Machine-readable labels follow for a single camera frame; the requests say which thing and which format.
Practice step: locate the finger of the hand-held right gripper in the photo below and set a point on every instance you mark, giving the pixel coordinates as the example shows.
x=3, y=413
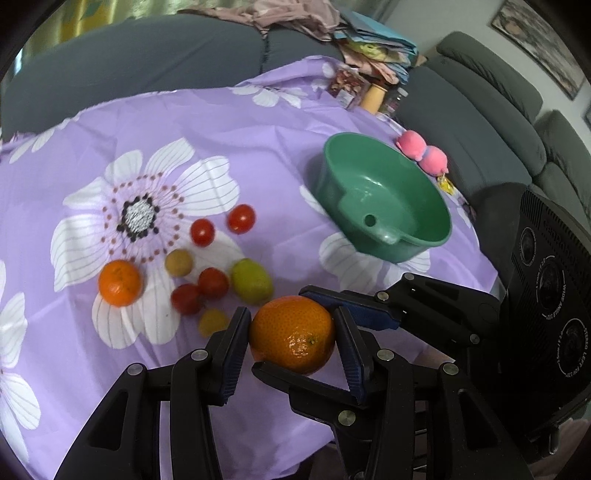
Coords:
x=360, y=311
x=318, y=401

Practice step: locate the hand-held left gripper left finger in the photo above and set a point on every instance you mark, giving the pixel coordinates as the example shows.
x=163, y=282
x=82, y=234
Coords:
x=233, y=355

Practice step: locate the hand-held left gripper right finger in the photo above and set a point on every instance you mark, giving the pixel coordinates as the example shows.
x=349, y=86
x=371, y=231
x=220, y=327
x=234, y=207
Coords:
x=353, y=369

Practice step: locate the large orange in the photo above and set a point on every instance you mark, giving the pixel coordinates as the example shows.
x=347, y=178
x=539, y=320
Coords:
x=293, y=337

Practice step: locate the green plastic bowl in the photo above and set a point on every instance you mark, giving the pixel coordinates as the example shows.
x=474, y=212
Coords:
x=392, y=184

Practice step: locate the small orange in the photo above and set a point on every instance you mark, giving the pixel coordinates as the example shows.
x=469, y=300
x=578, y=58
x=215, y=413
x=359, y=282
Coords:
x=119, y=282

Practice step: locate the red cherry tomato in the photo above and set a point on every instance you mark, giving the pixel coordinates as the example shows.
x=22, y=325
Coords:
x=241, y=218
x=213, y=281
x=186, y=298
x=202, y=232

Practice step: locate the small tan longan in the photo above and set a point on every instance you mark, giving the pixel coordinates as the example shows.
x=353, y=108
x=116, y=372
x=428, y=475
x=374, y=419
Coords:
x=178, y=262
x=213, y=321

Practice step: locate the small yellow packet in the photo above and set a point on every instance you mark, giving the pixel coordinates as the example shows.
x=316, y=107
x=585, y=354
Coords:
x=445, y=183

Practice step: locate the pink plush toy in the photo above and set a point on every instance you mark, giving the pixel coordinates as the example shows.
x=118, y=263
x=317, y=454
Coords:
x=422, y=152

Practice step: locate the purple floral tablecloth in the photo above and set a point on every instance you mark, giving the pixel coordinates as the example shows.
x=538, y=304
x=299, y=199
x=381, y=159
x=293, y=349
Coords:
x=277, y=152

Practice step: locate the grey recliner sofa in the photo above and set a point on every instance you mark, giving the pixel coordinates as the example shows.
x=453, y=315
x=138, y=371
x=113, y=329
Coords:
x=485, y=115

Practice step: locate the dark glass jar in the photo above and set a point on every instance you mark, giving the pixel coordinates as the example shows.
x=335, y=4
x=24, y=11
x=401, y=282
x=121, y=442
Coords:
x=396, y=102

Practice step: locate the yellow bottle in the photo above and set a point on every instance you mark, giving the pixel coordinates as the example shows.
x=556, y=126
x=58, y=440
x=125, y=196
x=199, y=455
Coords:
x=373, y=97

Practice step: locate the patterned snack packet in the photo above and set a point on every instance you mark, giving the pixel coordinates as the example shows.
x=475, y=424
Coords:
x=346, y=85

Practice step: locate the stack of blue folded cloths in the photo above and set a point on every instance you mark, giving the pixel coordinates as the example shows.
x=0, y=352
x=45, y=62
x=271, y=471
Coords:
x=374, y=41

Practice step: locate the pile of pink clothes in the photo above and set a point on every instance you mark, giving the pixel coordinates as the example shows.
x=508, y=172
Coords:
x=281, y=14

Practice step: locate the yellow green curtain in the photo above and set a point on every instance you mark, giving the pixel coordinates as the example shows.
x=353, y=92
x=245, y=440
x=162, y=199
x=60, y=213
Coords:
x=115, y=14

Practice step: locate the framed wall picture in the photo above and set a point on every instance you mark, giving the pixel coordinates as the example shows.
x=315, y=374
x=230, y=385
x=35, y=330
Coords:
x=540, y=41

